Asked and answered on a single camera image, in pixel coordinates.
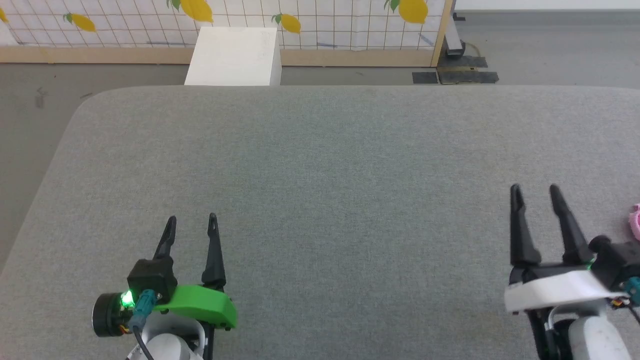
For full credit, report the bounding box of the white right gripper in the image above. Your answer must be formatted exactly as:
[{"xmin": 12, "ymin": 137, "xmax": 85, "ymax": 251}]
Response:
[{"xmin": 504, "ymin": 183, "xmax": 621, "ymax": 360}]

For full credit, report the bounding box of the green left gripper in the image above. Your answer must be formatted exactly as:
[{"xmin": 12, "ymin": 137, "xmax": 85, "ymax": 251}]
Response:
[{"xmin": 91, "ymin": 212, "xmax": 238, "ymax": 360}]

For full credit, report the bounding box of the white box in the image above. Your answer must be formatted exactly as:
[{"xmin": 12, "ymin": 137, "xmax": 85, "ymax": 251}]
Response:
[{"xmin": 184, "ymin": 26, "xmax": 282, "ymax": 87}]

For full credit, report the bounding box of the grey metal stand foot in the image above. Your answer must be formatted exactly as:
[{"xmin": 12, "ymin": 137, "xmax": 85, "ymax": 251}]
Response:
[{"xmin": 445, "ymin": 12, "xmax": 468, "ymax": 60}]

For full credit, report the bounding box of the wooden framed lemon print screen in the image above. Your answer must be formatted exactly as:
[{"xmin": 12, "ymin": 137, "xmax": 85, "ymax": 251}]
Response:
[{"xmin": 0, "ymin": 0, "xmax": 455, "ymax": 68}]

